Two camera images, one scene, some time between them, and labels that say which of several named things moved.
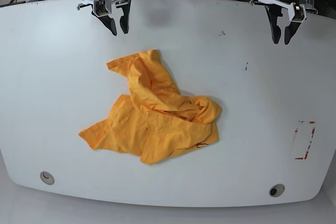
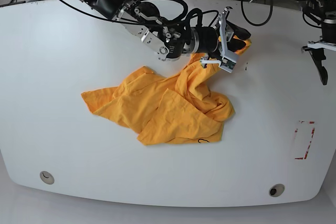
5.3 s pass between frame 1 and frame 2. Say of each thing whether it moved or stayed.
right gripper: moved
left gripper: moved
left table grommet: stayed
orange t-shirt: moved
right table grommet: stayed
